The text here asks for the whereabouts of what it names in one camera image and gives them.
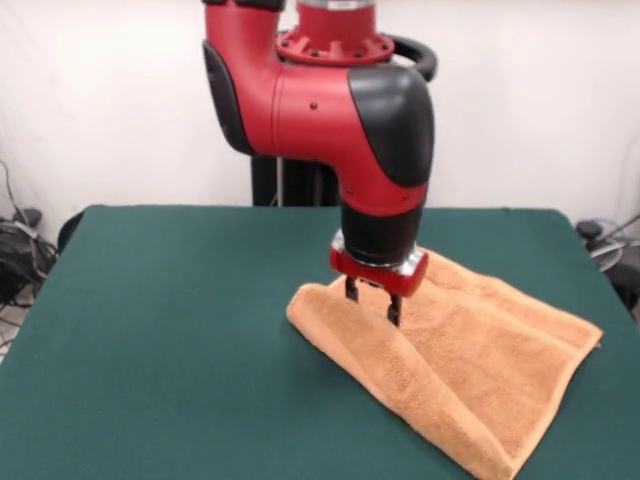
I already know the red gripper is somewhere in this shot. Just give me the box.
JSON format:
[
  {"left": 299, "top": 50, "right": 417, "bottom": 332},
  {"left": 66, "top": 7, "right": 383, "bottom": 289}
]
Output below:
[{"left": 328, "top": 232, "right": 430, "bottom": 328}]

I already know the dark green table cloth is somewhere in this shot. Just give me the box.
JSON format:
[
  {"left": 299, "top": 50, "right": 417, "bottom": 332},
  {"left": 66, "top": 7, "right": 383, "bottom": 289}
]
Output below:
[{"left": 0, "top": 204, "right": 640, "bottom": 480}]

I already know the black rounded object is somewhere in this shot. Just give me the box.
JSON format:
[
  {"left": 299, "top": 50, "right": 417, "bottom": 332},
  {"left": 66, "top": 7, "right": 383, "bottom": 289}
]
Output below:
[{"left": 57, "top": 203, "right": 106, "bottom": 252}]

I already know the black bulky object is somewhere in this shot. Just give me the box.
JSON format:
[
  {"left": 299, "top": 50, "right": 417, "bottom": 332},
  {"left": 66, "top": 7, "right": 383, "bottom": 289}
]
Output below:
[{"left": 607, "top": 259, "right": 640, "bottom": 321}]

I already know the black cable bundle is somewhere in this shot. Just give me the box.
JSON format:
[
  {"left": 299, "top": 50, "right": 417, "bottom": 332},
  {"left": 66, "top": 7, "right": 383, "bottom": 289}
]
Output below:
[{"left": 0, "top": 159, "right": 61, "bottom": 309}]

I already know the tan terry towel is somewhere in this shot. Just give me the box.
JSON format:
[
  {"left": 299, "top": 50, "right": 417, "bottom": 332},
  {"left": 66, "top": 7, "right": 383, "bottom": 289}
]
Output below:
[{"left": 286, "top": 248, "right": 604, "bottom": 480}]

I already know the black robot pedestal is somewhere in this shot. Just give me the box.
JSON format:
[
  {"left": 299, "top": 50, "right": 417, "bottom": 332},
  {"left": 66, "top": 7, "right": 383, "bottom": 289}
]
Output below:
[{"left": 249, "top": 32, "right": 441, "bottom": 209}]

